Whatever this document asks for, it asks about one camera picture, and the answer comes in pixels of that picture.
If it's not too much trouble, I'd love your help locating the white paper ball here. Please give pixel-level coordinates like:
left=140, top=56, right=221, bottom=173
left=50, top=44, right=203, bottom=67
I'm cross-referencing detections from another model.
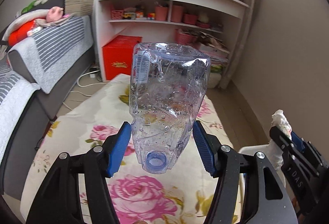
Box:
left=266, top=109, right=292, bottom=170

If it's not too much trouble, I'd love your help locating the clear crushed plastic bottle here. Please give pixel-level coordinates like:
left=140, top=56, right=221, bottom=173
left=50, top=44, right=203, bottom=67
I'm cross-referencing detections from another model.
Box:
left=129, top=43, right=211, bottom=174

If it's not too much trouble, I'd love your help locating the grey sofa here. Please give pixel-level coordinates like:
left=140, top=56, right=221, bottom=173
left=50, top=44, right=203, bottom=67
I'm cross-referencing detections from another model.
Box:
left=1, top=14, right=94, bottom=200

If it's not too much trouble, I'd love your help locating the floral tablecloth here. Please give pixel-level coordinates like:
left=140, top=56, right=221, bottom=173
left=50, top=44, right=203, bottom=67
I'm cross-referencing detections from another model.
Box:
left=21, top=74, right=230, bottom=223

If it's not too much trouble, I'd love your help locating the striped quilted sofa cover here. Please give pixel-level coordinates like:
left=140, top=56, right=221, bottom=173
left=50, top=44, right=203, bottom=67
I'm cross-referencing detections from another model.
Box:
left=1, top=16, right=93, bottom=159

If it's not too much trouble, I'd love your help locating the pink basket under shelf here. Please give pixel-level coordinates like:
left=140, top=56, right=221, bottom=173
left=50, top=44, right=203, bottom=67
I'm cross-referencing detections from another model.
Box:
left=175, top=29, right=197, bottom=45

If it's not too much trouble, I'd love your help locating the white bookshelf unit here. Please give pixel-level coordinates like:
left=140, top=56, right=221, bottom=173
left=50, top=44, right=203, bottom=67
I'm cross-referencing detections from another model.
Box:
left=93, top=0, right=249, bottom=81

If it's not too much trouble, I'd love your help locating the red cardboard gift box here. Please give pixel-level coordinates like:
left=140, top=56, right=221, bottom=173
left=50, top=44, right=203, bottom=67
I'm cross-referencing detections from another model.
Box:
left=103, top=35, right=142, bottom=80

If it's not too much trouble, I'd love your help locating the pink basket on shelf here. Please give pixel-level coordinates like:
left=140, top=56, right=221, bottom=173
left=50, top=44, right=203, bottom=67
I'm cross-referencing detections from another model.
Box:
left=183, top=14, right=198, bottom=26

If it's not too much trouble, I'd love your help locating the orange red cushion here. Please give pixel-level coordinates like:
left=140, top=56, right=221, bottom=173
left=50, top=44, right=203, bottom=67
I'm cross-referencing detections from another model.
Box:
left=8, top=20, right=34, bottom=46

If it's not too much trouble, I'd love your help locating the pink pen cup right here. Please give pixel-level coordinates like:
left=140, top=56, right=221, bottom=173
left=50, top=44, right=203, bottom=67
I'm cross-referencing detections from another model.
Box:
left=171, top=5, right=184, bottom=23

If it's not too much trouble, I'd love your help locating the pink pen cup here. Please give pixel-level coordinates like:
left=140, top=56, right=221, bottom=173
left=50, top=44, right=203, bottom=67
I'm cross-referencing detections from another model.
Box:
left=155, top=6, right=168, bottom=22
left=171, top=5, right=184, bottom=23

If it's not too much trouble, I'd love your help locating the pink pen cup left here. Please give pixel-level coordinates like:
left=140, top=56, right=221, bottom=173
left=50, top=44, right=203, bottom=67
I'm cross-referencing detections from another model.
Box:
left=155, top=6, right=168, bottom=22

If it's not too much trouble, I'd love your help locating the pink pig plush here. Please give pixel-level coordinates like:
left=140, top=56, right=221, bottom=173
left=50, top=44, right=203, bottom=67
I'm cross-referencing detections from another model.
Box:
left=46, top=7, right=64, bottom=23

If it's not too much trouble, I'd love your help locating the pink lattice basket left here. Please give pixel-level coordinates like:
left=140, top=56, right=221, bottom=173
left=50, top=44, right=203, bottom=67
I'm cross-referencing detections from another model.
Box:
left=110, top=5, right=124, bottom=20

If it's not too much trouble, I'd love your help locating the white power cable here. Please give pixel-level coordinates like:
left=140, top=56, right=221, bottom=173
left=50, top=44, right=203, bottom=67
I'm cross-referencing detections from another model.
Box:
left=62, top=69, right=107, bottom=111

